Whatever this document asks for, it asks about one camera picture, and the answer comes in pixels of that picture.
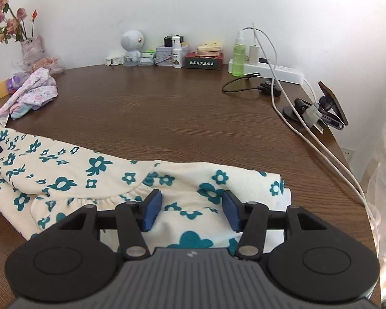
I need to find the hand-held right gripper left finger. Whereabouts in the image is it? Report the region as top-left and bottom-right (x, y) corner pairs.
(59, 189), (163, 261)

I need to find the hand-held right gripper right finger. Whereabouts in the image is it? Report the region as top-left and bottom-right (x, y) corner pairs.
(223, 191), (327, 261)

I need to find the cream teal floral top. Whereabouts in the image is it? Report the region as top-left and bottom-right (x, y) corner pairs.
(0, 117), (292, 255)

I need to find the purple packet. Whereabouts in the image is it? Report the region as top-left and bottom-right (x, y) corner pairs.
(6, 74), (31, 91)

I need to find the pink floral garment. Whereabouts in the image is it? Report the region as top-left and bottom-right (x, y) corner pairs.
(0, 67), (58, 130)

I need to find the clear plastic bag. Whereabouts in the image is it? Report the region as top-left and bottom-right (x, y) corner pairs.
(14, 56), (65, 76)

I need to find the white wrapped vase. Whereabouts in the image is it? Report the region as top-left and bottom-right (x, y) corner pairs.
(21, 35), (46, 66)

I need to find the black phone holder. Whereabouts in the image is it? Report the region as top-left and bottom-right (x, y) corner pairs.
(282, 98), (345, 131)

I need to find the dried pink rose bouquet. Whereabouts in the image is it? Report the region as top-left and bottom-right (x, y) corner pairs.
(0, 0), (38, 44)

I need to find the white power plug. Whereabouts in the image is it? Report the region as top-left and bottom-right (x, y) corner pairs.
(304, 103), (325, 133)

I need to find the white power strip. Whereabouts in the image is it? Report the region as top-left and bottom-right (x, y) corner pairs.
(228, 58), (305, 85)

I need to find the smartphone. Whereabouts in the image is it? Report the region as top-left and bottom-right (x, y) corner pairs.
(318, 81), (349, 126)

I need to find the black box with white label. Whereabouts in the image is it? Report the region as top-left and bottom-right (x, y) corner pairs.
(184, 53), (224, 71)

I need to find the green spray bottle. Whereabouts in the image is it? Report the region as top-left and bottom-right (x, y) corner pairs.
(232, 30), (247, 77)

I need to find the white spray bottle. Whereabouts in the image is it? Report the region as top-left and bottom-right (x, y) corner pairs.
(172, 38), (183, 69)

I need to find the white charger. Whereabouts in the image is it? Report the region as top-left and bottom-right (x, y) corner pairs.
(248, 42), (260, 65)

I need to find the yellow packet stack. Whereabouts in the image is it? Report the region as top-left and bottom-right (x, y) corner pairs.
(196, 41), (222, 57)

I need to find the white robot toy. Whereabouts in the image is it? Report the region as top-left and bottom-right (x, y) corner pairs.
(120, 30), (146, 67)

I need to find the black small box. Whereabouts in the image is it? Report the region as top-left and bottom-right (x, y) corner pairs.
(164, 35), (185, 47)

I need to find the white charging cable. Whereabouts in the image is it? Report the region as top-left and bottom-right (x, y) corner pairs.
(251, 22), (378, 235)

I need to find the black cable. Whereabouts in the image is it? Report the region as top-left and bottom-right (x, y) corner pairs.
(222, 72), (282, 97)

